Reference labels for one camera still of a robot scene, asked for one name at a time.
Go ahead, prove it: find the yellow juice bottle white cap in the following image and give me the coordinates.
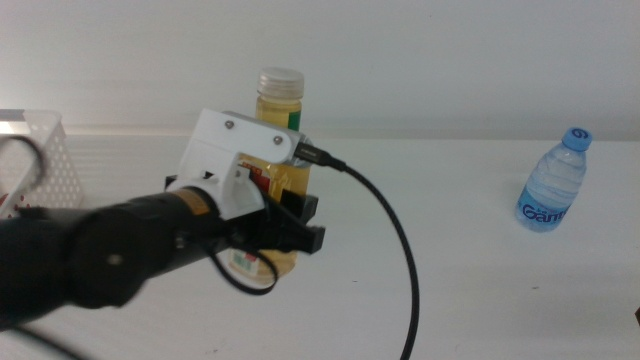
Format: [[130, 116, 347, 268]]
[[227, 67, 314, 287]]

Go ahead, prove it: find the clear water bottle blue cap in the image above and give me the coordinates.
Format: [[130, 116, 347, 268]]
[[515, 126, 594, 233]]

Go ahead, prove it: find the white perforated plastic basket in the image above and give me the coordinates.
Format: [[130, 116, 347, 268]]
[[0, 109, 85, 221]]

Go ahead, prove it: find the thick black camera cable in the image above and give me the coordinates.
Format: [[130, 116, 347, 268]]
[[0, 134, 420, 360]]

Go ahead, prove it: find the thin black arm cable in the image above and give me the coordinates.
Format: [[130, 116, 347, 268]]
[[207, 239, 279, 296]]

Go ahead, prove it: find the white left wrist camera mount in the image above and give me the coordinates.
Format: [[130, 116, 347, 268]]
[[177, 108, 308, 221]]

